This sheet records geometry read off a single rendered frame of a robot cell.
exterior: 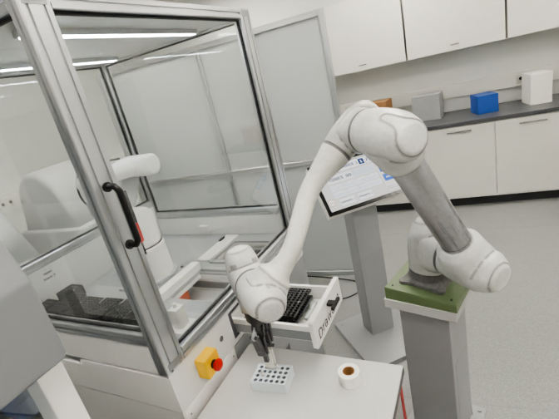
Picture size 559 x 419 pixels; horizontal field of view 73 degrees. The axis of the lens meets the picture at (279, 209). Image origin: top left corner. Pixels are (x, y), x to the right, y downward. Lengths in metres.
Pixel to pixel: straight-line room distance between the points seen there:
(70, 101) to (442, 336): 1.49
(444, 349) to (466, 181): 2.79
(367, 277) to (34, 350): 1.95
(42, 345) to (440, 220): 1.04
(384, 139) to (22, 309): 0.82
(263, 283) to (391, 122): 0.52
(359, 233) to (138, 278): 1.43
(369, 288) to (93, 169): 1.80
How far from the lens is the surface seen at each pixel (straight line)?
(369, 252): 2.32
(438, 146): 4.20
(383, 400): 1.27
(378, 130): 1.02
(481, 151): 4.25
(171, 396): 1.33
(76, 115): 1.05
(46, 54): 1.06
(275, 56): 2.96
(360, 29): 4.46
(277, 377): 1.36
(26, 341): 0.68
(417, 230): 1.53
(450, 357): 1.76
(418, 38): 4.42
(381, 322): 2.60
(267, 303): 0.96
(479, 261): 1.38
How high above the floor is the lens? 1.70
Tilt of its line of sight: 19 degrees down
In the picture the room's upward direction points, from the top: 13 degrees counter-clockwise
